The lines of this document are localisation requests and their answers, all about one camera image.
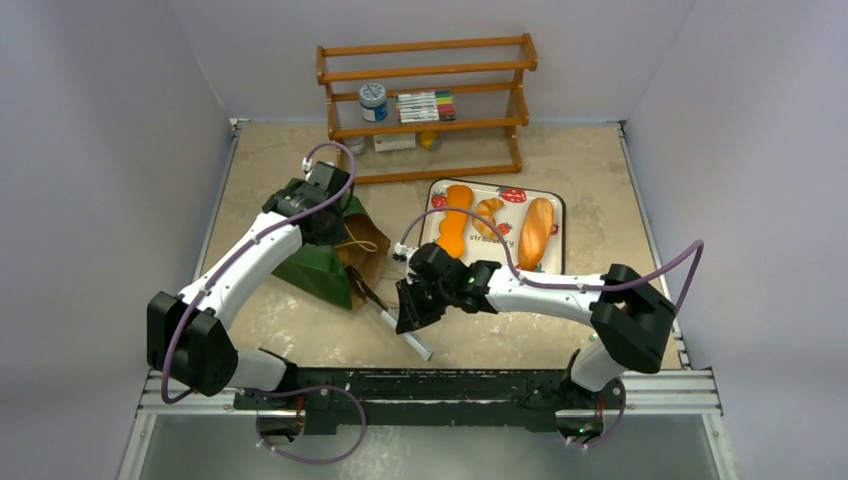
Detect orange fake bread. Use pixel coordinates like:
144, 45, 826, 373
436, 184, 474, 258

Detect metal tongs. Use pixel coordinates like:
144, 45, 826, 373
345, 265, 433, 362

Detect fake croissant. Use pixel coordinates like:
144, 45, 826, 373
472, 197, 504, 240

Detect green brown paper bag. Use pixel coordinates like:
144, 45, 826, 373
272, 197, 390, 311

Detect strawberry print white tray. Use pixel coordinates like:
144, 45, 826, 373
427, 178, 567, 274

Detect fake baguette loaf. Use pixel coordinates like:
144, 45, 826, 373
517, 198, 555, 271

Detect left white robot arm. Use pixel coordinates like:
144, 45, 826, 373
146, 162, 352, 409

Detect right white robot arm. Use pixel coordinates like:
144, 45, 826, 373
393, 243, 676, 407

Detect small jar lower shelf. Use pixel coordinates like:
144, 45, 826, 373
344, 136, 366, 156

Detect white small box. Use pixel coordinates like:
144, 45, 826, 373
372, 133, 417, 153

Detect blue white jar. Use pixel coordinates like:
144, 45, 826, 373
358, 82, 388, 123

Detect yellow small cube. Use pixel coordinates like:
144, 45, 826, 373
419, 131, 440, 150

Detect wooden shelf rack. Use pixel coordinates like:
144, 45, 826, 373
315, 32, 538, 185

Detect coloured marker set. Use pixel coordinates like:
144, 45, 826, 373
395, 90, 456, 124

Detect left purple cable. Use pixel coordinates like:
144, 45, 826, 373
160, 141, 358, 405

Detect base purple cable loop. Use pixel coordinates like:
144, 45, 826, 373
254, 382, 368, 465

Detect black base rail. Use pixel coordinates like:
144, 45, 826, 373
234, 367, 626, 439

